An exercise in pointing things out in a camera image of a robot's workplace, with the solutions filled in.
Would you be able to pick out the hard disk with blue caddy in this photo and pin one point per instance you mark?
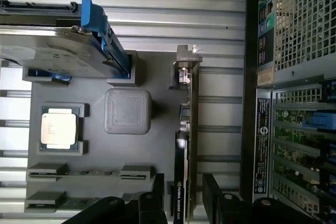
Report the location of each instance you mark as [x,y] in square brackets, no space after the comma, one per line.
[65,40]

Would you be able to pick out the silver cpu chip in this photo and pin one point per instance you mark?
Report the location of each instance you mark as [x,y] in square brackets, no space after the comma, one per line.
[59,127]

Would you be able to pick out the black open pc case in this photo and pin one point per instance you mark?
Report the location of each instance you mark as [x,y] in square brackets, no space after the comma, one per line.
[291,90]

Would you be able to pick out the black nvidia graphics card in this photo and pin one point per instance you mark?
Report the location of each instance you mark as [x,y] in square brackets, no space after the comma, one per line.
[183,140]

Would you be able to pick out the grey 3d-printed parts rack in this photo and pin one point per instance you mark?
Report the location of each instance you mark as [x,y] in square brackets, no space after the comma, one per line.
[126,134]

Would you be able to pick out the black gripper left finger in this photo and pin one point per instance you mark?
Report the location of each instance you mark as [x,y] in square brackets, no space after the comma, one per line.
[152,203]

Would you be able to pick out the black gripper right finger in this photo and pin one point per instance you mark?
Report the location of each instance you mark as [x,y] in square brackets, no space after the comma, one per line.
[223,203]

